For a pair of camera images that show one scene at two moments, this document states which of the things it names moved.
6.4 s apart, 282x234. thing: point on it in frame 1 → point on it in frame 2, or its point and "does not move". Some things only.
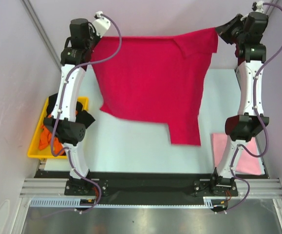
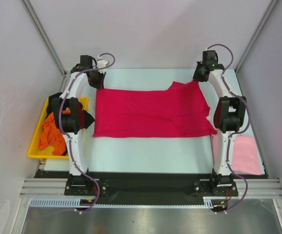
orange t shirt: [45, 140] does not move
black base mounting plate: [152, 188] does not move
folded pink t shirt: [248, 164] does not move
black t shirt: [83, 116] does not move
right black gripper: [224, 30] → [196, 76]
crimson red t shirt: [158, 78] → [181, 109]
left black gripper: [91, 30] → [100, 85]
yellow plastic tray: [34, 151] does not move
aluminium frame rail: [247, 187] does not move
